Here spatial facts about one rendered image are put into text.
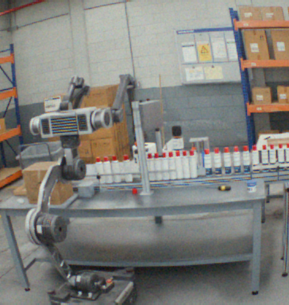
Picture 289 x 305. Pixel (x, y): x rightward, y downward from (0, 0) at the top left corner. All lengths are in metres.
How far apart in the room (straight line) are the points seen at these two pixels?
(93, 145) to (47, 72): 2.50
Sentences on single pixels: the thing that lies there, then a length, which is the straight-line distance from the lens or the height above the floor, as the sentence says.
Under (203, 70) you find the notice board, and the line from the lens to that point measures 7.67.
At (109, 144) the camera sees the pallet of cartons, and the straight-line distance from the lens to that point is 6.91.
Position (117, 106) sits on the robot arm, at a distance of 3.12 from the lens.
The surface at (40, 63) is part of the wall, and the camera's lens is 9.05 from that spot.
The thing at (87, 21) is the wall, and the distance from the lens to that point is 8.51.
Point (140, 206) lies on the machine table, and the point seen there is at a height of 0.83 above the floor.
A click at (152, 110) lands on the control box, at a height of 1.42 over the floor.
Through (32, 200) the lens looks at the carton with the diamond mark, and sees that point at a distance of 3.45.
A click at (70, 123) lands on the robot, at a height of 1.45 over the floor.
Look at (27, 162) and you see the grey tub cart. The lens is 5.79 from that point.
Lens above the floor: 1.83
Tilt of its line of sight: 12 degrees down
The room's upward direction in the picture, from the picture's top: 7 degrees counter-clockwise
